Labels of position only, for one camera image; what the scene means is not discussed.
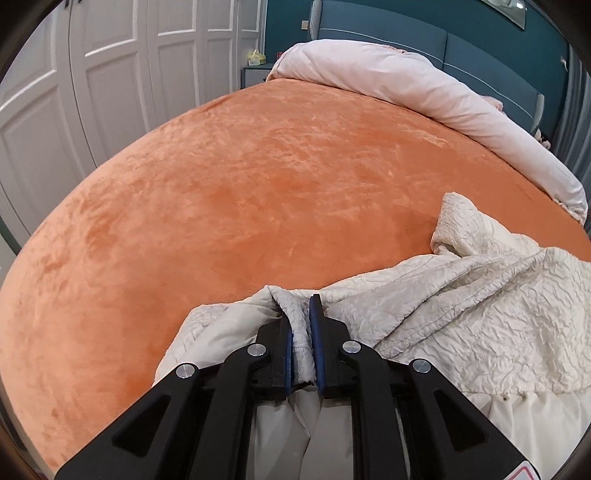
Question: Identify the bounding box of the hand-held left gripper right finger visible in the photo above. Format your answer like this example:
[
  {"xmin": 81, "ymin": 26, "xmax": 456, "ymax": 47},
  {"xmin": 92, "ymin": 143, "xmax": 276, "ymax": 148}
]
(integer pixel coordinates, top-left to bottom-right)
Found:
[{"xmin": 309, "ymin": 294, "xmax": 543, "ymax": 480}]

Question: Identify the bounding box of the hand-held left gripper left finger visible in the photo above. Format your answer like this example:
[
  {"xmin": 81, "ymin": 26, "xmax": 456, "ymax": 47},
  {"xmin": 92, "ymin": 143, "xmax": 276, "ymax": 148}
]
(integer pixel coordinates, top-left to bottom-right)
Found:
[{"xmin": 54, "ymin": 318, "xmax": 296, "ymax": 480}]

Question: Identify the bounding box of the cream quilted jacket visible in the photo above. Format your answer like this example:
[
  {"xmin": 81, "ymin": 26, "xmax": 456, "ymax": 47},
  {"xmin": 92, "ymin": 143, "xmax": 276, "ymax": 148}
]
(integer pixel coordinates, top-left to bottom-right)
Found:
[{"xmin": 152, "ymin": 191, "xmax": 591, "ymax": 480}]

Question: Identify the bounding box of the orange plush blanket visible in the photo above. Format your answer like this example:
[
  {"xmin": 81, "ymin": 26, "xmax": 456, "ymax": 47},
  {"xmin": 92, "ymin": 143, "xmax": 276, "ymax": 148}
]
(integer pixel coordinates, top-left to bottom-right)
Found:
[{"xmin": 0, "ymin": 78, "xmax": 591, "ymax": 472}]

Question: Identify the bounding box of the grey nightstand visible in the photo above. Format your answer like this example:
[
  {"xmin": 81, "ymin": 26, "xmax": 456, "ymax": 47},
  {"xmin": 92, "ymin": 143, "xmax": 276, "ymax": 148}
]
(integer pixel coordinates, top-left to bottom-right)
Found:
[{"xmin": 241, "ymin": 65, "xmax": 273, "ymax": 90}]

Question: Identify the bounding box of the pale pink duvet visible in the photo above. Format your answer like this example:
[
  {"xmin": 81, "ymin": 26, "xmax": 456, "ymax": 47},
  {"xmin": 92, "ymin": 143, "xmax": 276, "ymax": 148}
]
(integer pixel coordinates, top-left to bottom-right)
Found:
[{"xmin": 265, "ymin": 39, "xmax": 588, "ymax": 222}]

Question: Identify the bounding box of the blue upholstered headboard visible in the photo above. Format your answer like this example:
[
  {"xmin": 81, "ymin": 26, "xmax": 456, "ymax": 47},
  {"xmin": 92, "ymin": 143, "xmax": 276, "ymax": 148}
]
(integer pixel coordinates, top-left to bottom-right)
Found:
[{"xmin": 308, "ymin": 0, "xmax": 546, "ymax": 134}]

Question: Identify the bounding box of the white panelled wardrobe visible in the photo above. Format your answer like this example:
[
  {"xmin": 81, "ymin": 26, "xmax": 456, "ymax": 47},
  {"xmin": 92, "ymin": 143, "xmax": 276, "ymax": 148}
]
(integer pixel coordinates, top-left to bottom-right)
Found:
[{"xmin": 0, "ymin": 0, "xmax": 269, "ymax": 254}]

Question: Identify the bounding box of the grey curtain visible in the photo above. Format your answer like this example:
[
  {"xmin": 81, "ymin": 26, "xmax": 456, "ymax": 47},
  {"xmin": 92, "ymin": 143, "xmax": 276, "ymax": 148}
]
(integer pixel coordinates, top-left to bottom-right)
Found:
[{"xmin": 551, "ymin": 28, "xmax": 591, "ymax": 185}]

